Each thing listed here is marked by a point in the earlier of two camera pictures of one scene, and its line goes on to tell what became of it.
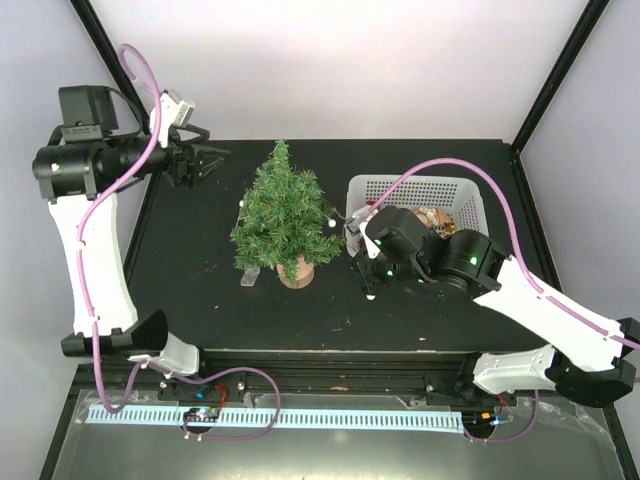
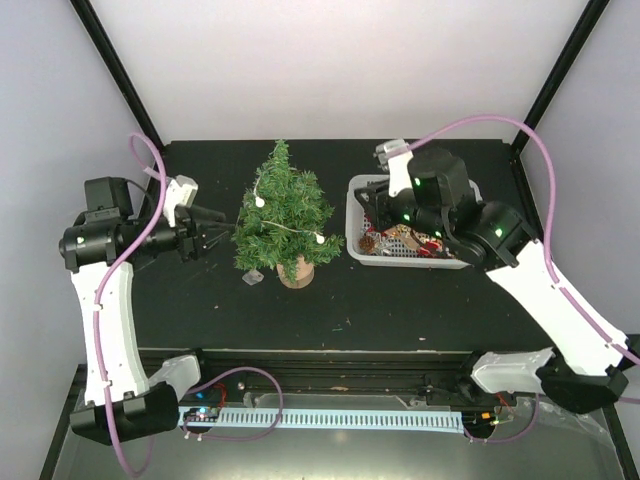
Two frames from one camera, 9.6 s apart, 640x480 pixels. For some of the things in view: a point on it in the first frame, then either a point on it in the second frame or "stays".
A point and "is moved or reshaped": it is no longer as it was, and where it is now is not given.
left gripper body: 180,172 to 187,245
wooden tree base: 304,277 stays
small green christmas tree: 284,218 stays
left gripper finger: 198,149 to 199,213
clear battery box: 249,276 is moved or reshaped
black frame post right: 571,49 stays
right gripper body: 396,273 to 384,219
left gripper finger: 208,168 to 209,237
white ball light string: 332,223 to 259,202
